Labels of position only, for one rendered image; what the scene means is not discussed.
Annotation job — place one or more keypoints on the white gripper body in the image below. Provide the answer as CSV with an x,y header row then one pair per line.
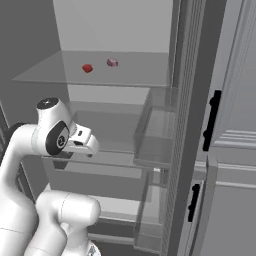
x,y
87,146

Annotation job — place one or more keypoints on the clear fridge door bin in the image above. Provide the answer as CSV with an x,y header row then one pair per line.
x,y
155,136
150,220

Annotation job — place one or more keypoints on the grey fridge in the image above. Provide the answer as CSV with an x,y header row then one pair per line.
x,y
110,26

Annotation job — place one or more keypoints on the grey fridge door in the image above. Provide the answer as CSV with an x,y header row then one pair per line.
x,y
190,100

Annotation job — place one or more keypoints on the grey cupboard door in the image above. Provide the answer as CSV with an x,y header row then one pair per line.
x,y
238,83
230,213

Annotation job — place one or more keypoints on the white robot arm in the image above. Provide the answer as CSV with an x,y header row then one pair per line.
x,y
20,156

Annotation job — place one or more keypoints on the pink round food piece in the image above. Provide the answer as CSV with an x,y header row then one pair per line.
x,y
112,62

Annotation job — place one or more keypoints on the red strawberry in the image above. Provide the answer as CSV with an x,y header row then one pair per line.
x,y
87,68

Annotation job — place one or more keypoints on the glass fridge shelf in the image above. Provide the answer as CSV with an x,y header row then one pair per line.
x,y
133,71
116,133

